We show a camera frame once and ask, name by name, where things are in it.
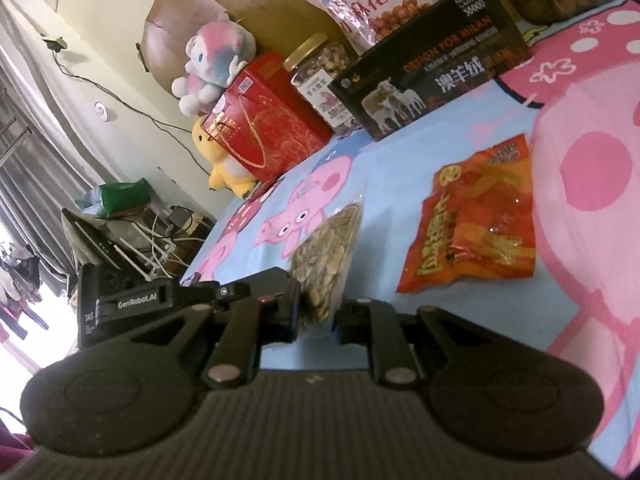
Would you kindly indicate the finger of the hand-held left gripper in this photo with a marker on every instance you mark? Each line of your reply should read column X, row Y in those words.
column 265, row 280

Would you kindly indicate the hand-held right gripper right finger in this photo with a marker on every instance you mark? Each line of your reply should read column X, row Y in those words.
column 350, row 327

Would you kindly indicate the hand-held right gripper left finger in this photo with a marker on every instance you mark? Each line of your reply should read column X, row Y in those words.
column 280, row 317

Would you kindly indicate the clear seed packet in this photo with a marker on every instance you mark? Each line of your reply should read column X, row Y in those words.
column 325, row 255

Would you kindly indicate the black flat board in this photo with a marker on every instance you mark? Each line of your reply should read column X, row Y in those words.
column 97, row 245

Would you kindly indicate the green bag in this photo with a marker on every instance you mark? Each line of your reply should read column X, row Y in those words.
column 115, row 197

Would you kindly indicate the hanging clothes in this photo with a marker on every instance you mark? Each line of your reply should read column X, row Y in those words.
column 17, row 285

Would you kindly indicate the yellow plush toy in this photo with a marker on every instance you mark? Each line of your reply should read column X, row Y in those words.
column 225, row 165

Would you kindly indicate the red gift bag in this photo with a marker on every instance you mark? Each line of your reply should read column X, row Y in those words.
column 265, row 125

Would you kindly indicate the orange snack packet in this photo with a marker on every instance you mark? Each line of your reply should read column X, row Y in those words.
column 472, row 220

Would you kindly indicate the magenta cloth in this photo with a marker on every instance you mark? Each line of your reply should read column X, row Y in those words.
column 12, row 435

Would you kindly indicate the grey curtain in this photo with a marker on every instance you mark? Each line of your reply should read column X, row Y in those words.
column 35, row 150

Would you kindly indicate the printed blanket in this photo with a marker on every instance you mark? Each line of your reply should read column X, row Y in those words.
column 500, row 200

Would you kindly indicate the gold-lid nut jar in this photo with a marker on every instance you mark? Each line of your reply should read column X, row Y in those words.
column 320, row 85

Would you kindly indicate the pink and blue plush toy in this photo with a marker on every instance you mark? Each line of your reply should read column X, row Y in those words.
column 212, row 65

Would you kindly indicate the black printed box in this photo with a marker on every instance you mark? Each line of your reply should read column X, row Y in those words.
column 425, row 65

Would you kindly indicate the large cardboard box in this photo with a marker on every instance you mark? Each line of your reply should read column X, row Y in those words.
column 220, row 5

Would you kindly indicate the pink snack bag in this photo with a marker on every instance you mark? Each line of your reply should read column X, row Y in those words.
column 370, row 0

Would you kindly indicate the white round wall fixture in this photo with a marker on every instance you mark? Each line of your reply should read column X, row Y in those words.
column 102, row 110

